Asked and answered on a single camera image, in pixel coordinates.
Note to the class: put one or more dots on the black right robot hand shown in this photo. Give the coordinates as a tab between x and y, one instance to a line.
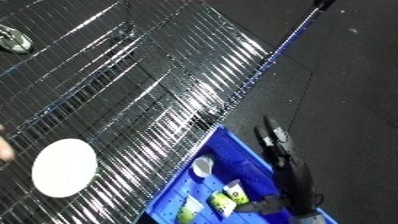
299	183

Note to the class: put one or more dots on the pale right robot arm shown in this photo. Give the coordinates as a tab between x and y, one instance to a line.
308	220

